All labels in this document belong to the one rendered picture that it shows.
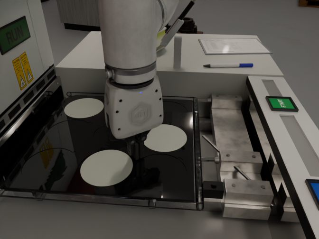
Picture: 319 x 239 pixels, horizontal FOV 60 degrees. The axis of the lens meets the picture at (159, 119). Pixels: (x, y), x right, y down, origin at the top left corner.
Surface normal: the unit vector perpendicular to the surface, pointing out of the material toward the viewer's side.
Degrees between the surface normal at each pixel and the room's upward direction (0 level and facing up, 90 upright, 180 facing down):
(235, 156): 0
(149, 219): 0
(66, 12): 90
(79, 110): 0
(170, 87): 90
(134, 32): 90
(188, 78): 90
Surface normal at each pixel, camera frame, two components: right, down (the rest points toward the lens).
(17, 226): 0.00, -0.83
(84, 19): -0.33, 0.52
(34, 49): 1.00, 0.05
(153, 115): 0.56, 0.46
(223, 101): -0.08, 0.55
